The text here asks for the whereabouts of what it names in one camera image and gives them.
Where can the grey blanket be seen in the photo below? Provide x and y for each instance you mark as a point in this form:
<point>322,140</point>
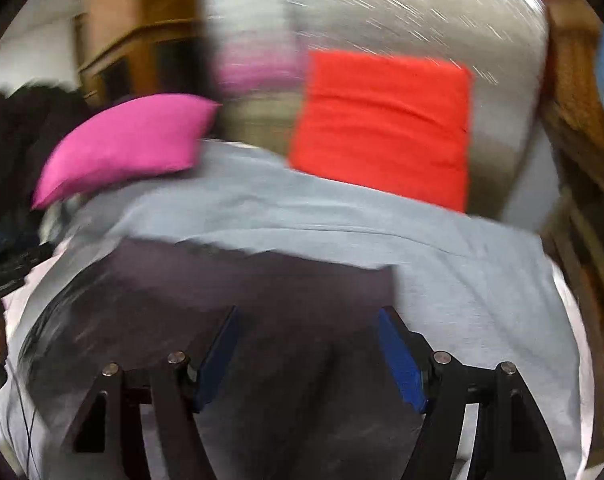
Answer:
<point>317,258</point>

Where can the red-orange pillow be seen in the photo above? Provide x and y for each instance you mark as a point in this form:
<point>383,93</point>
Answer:
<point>396,124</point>

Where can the dark quilted puffer jacket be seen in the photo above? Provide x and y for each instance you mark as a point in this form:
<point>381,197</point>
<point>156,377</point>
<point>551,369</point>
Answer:
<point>306,395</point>

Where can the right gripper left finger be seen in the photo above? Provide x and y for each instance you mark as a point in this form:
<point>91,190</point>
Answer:
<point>106,439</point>

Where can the pile of dark clothes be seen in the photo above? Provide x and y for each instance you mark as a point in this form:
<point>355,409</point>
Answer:
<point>33,120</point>

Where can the wooden side table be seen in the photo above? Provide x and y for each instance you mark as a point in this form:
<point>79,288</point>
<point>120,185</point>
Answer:
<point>573,119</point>

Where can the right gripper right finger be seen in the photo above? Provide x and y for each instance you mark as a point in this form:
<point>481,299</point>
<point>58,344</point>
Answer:
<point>512,440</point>

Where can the pink pillow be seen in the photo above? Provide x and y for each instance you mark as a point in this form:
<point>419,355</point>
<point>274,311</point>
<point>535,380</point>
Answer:
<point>143,137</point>

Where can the wooden cabinet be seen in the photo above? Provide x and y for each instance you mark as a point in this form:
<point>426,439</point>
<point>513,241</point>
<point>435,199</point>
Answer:
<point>122,39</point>

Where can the silver foil insulation mat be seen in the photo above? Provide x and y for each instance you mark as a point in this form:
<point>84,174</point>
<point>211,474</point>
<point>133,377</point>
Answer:
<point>259,53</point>

